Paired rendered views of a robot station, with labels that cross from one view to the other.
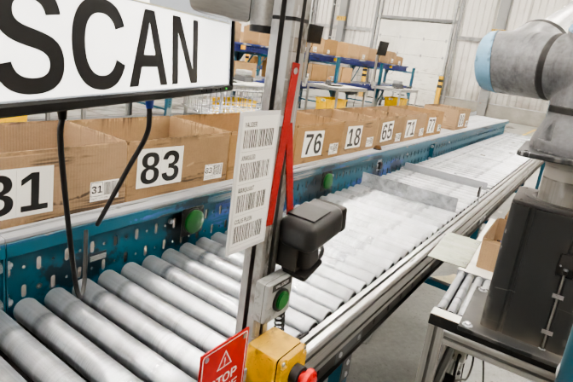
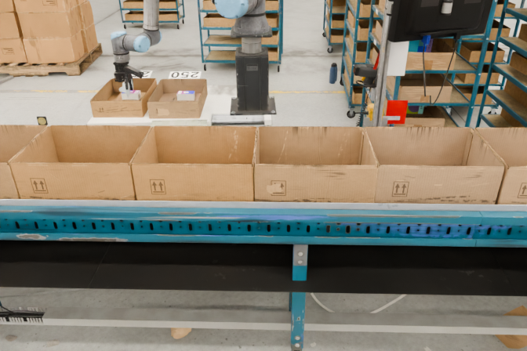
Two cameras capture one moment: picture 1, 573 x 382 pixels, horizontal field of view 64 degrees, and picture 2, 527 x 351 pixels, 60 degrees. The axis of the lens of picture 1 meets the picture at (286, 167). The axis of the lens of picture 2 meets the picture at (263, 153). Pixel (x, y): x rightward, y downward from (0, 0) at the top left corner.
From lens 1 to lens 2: 275 cm
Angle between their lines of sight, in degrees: 109
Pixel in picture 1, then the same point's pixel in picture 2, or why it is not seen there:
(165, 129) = (259, 176)
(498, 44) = not seen: outside the picture
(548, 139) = (261, 27)
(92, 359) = not seen: hidden behind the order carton
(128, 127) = (309, 173)
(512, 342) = (271, 105)
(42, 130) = (399, 172)
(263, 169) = (394, 52)
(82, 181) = (394, 147)
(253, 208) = (395, 63)
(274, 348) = not seen: hidden behind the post
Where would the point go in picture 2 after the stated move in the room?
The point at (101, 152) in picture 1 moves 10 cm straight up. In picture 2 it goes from (383, 131) to (387, 106)
